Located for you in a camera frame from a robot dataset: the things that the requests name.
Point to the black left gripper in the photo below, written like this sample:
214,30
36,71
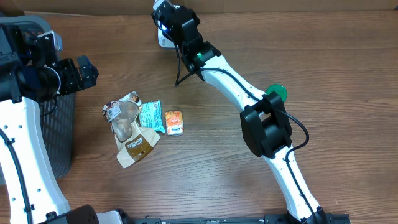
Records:
75,81

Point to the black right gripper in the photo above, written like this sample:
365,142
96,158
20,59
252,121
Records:
171,35

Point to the teal wet wipes pack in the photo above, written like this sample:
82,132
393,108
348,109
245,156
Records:
151,116

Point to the brown pastry bag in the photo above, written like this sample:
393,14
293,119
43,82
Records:
133,141

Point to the orange tissue pack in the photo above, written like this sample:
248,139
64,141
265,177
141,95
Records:
174,123

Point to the green lid jar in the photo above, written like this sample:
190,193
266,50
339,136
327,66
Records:
279,89

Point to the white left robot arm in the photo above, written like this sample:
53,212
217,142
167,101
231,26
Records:
31,73

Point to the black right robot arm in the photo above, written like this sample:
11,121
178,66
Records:
264,121

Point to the white barcode scanner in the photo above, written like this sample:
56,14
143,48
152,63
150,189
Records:
163,41

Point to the grey plastic mesh basket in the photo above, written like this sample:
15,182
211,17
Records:
57,128

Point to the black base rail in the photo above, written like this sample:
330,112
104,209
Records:
267,219

